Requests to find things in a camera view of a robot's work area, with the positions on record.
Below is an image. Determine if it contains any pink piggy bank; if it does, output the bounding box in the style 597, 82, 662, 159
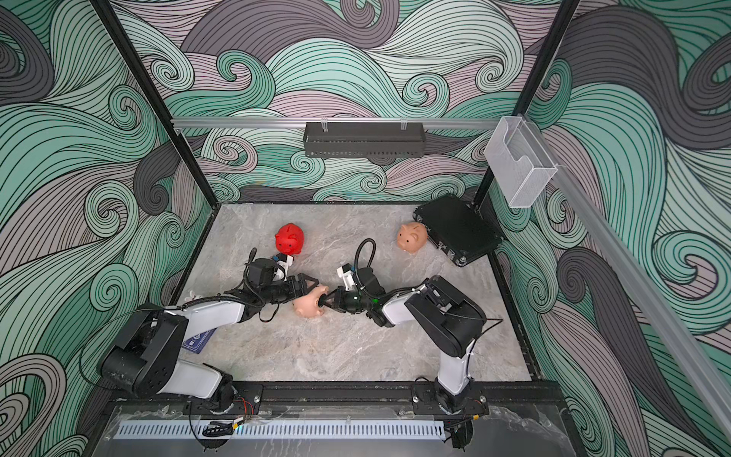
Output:
293, 285, 329, 319
397, 222, 428, 254

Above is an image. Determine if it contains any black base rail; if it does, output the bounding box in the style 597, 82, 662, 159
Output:
187, 379, 567, 417

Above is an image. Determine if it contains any black case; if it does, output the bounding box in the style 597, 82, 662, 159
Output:
413, 194, 502, 268

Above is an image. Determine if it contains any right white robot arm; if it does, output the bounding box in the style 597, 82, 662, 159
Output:
315, 267, 487, 403

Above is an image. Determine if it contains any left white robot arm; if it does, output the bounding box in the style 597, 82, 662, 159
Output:
97, 258, 319, 400

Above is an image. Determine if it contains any aluminium back rail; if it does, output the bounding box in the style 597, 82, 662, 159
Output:
171, 116, 499, 131

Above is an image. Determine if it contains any black wall tray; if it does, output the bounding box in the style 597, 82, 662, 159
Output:
303, 123, 426, 163

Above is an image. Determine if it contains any aluminium rail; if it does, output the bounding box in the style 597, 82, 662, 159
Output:
171, 116, 499, 131
525, 119, 730, 437

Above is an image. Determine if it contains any white slotted cable duct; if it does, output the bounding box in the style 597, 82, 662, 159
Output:
112, 420, 447, 441

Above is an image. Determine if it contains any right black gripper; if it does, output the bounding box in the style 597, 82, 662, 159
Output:
321, 288, 374, 314

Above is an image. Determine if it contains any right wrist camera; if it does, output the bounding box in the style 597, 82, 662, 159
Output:
336, 263, 357, 291

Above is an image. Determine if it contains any clear acrylic wall holder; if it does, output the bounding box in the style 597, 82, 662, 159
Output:
485, 116, 557, 209

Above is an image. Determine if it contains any blue card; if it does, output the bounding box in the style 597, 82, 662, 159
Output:
182, 329, 215, 354

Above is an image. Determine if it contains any red piggy bank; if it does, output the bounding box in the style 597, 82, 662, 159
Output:
275, 223, 305, 256

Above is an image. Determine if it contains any aluminium right rail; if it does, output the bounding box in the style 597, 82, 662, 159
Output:
525, 119, 730, 437

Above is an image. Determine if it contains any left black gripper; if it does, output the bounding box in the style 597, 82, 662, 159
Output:
261, 276, 319, 308

